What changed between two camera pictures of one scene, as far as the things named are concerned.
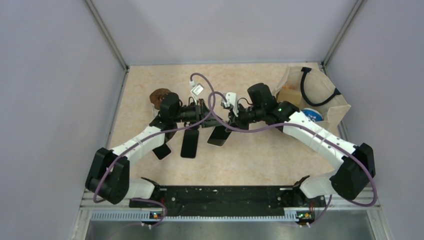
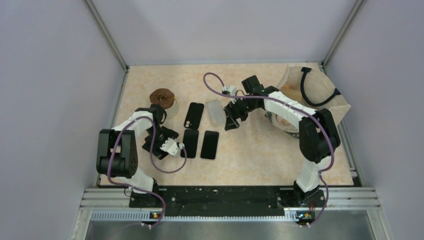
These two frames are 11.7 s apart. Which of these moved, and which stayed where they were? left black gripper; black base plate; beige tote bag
Moved: left black gripper
Stayed: black base plate; beige tote bag
